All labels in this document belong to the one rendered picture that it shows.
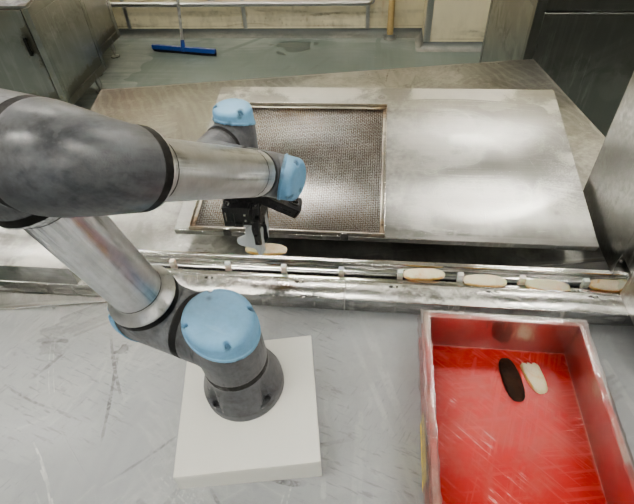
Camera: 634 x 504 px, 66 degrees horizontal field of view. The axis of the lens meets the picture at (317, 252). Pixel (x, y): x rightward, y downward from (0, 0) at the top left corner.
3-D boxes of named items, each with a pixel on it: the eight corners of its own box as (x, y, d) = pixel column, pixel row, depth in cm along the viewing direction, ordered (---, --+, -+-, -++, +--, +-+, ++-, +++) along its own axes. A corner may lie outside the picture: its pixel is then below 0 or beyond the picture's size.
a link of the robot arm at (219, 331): (247, 398, 82) (229, 357, 72) (180, 372, 86) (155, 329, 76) (279, 340, 89) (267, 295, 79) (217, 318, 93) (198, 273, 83)
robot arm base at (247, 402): (285, 417, 89) (277, 392, 82) (202, 425, 90) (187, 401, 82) (283, 345, 99) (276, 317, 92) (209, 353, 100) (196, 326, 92)
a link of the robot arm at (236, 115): (199, 113, 88) (224, 91, 94) (211, 164, 96) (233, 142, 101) (237, 120, 86) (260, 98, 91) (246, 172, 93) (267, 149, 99)
